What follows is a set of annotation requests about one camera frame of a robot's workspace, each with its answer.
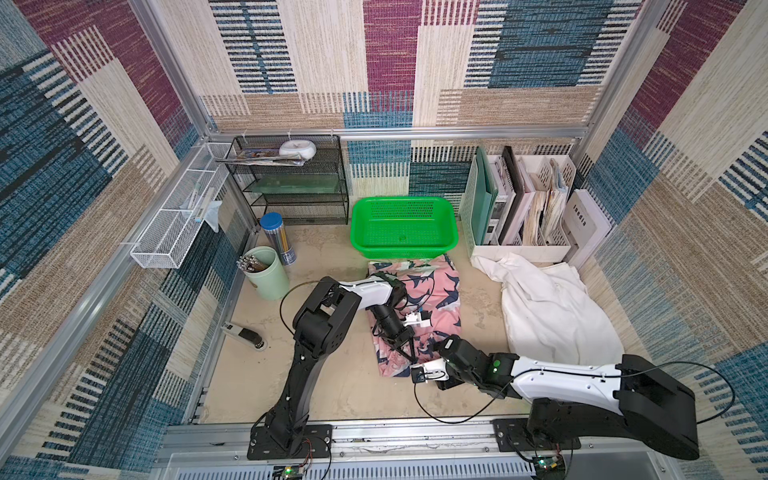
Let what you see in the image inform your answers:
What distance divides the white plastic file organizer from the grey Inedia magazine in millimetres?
14

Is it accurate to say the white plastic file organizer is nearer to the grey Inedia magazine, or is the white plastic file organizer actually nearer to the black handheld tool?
the grey Inedia magazine

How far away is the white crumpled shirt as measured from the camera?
2.87 ft

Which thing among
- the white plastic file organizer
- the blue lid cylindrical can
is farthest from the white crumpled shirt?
the blue lid cylindrical can

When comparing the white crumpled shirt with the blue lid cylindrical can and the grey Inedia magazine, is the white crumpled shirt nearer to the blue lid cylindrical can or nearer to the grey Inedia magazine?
the grey Inedia magazine

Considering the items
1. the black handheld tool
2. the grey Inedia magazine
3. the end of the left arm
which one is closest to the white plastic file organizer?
the grey Inedia magazine

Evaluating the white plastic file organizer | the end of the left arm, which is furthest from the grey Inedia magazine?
the end of the left arm

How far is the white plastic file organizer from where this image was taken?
96 cm

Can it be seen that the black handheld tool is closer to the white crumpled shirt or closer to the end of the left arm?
the end of the left arm

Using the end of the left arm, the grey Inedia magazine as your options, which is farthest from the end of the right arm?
the grey Inedia magazine

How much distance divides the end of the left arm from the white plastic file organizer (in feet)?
1.26

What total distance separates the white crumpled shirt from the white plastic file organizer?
54 mm

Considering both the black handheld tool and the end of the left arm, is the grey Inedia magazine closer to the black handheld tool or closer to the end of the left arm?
the end of the left arm

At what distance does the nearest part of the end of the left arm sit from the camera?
2.72 ft

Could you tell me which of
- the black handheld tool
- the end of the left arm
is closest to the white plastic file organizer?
the end of the left arm
